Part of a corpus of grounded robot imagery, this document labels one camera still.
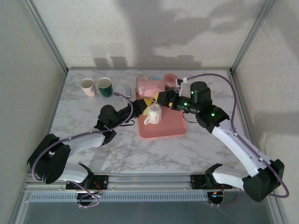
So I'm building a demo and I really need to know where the white mug with script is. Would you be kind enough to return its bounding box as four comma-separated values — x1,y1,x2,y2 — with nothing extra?
143,104,163,126

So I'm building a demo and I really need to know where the pink printed mug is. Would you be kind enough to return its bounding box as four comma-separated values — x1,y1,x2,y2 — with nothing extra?
163,73,178,91

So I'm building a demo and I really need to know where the dark green mug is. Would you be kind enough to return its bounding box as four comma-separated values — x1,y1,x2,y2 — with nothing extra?
96,77,114,98

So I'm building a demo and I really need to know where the cream mug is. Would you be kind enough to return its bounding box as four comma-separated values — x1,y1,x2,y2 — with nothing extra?
80,78,96,98

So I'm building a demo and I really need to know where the pink plastic tray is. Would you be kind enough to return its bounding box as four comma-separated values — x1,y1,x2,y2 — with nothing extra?
135,80,188,140

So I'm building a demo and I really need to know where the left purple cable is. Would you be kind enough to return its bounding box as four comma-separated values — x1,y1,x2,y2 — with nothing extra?
27,92,134,209

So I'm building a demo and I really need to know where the purple cable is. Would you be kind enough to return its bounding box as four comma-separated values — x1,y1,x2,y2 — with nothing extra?
27,92,134,209
185,73,290,208

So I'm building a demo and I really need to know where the black looped gripper cable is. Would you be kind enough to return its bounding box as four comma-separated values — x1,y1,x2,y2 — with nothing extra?
181,112,199,124

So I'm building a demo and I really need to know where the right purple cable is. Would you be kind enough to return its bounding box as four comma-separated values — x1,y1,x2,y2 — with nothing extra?
185,73,290,208

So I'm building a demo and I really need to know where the aluminium side rail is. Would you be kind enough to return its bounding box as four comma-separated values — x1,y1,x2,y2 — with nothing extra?
228,70,278,178

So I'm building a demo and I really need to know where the aluminium back rail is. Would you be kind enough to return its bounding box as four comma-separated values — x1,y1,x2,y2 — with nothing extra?
67,67,232,72

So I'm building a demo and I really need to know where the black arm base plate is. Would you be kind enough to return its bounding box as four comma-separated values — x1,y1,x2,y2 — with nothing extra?
65,175,110,190
190,174,234,189

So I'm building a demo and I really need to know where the aluminium front rail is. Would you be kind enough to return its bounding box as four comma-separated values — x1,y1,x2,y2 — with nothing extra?
22,172,280,193

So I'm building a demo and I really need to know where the aluminium corner post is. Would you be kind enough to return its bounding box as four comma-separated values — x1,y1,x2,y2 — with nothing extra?
22,0,69,73
230,0,278,73

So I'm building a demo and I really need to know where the grey slotted cable duct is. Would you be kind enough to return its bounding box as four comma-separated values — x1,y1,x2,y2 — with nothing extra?
29,192,210,203

